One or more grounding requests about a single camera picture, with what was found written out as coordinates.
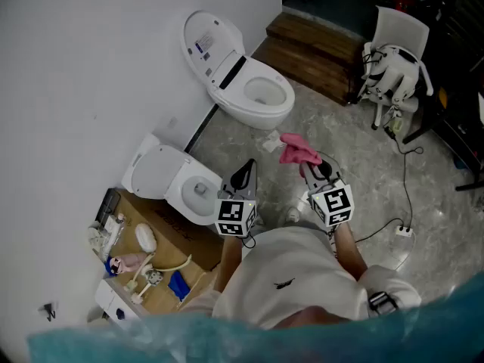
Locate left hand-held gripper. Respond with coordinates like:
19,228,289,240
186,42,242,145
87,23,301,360
214,159,259,239

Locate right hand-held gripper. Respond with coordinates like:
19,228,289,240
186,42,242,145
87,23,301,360
300,160,355,228

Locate pink cloth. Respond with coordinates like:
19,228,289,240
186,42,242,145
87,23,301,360
278,132,323,166

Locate small white toilet seat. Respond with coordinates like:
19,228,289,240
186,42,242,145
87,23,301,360
164,160,224,227

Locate wide white toilet seat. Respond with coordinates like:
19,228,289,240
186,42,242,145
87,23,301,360
237,56,296,116

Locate person's left forearm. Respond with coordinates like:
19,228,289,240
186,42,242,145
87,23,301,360
213,234,244,294

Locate person's right forearm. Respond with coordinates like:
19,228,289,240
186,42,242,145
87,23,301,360
331,222,369,283

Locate wide white toilet bowl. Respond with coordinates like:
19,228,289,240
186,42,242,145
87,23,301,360
206,55,296,131

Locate small white toilet lid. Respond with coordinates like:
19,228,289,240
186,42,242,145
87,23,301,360
130,144,179,200

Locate small white toilet body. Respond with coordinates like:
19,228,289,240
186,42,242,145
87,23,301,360
120,133,224,227

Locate blue folded cloth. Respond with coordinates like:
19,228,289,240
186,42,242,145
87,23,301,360
167,270,191,303

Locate wide white toilet lid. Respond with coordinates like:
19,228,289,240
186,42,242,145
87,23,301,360
180,10,247,90

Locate crumpled white tissue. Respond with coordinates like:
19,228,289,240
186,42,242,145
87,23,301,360
261,129,285,154

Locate person's grey shoe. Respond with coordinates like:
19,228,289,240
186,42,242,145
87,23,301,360
284,206,303,225

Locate brown cardboard box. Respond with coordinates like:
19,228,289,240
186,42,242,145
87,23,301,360
96,188,225,314

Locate person's white shirt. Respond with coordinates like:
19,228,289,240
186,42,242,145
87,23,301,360
180,225,423,331

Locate white oval sponge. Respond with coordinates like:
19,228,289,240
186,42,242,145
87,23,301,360
135,222,158,254

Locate dark wooden steps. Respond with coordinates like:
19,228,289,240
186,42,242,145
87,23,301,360
251,11,367,107

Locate white harness device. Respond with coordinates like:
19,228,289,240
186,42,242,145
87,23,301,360
361,43,421,110

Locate white plumbing fittings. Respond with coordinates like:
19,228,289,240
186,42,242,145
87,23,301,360
123,253,164,306

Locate pink doll with blue cap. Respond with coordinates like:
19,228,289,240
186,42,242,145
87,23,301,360
104,252,149,278

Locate clear plastic bag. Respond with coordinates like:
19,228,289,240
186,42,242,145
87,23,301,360
88,213,126,261

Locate teal plastic cover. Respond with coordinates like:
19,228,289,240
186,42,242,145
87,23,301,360
26,273,484,363

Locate white office chair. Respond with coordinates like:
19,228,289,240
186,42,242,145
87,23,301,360
355,5,434,131

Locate small white box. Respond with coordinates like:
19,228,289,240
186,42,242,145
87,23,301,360
94,278,145,323

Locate short black cable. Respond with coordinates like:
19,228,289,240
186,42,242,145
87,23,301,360
354,217,405,244

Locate long black cable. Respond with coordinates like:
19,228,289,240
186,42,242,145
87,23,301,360
384,126,425,229

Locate pale flexible hose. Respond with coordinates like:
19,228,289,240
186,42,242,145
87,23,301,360
150,254,194,274

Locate black wire rack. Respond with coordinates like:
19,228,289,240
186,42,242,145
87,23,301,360
95,188,122,227

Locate black metal table frame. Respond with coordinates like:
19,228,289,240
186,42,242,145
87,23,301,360
402,0,484,193

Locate black strap buckle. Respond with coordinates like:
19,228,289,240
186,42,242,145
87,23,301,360
367,290,399,316

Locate black wall hook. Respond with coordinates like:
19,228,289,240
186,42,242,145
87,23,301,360
37,301,58,322

